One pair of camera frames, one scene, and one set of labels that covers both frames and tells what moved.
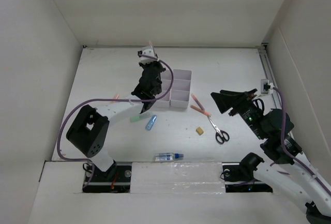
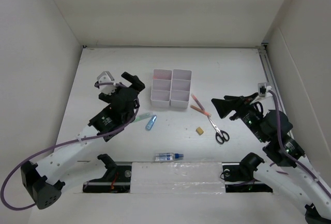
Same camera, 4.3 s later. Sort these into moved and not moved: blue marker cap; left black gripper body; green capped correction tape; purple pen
Moved: left black gripper body
Not moved: green capped correction tape; blue marker cap; purple pen
